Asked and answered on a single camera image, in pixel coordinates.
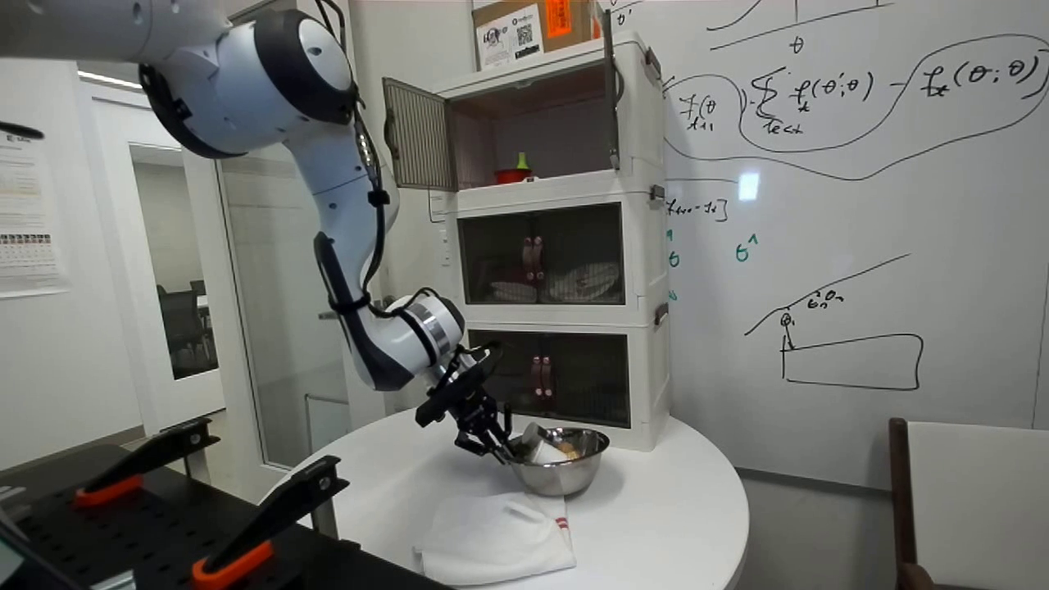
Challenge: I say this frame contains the cardboard box on cabinet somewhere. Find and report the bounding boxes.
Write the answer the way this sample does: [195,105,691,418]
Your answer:
[469,0,604,69]

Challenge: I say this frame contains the red bowl in cabinet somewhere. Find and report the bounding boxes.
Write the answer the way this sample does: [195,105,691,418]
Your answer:
[496,166,532,182]

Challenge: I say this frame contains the white folded cloth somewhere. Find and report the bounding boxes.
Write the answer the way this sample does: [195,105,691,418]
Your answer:
[414,493,576,585]

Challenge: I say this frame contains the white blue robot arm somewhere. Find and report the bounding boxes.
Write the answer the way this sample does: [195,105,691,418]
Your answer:
[0,0,514,463]

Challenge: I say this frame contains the black perforated workbench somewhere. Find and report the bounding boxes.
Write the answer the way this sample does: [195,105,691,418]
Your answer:
[0,439,442,590]

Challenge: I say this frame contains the white three-tier storage cabinet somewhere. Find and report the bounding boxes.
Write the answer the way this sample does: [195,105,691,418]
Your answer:
[442,40,669,450]

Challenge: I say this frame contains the open translucent cabinet door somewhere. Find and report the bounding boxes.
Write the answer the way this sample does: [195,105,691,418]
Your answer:
[382,78,455,191]

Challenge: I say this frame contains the black orange clamp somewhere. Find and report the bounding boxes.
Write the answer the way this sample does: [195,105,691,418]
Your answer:
[190,454,346,590]
[76,415,215,507]

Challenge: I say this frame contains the silver metal bowl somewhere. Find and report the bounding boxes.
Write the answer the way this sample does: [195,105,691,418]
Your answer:
[510,424,610,497]

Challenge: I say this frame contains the wall whiteboard with drawings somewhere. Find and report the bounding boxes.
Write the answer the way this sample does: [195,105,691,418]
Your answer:
[618,0,1049,488]

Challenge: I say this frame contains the glass door white frame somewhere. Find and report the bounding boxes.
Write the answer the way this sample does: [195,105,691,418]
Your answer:
[158,142,399,485]

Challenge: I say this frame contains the black orange clamp right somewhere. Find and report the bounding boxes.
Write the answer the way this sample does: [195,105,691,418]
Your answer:
[190,454,346,590]

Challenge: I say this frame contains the black orange clamp left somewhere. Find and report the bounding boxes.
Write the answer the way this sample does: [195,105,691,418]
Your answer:
[76,415,215,507]

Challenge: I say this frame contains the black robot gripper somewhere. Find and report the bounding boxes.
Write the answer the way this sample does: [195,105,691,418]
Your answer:
[417,346,532,463]

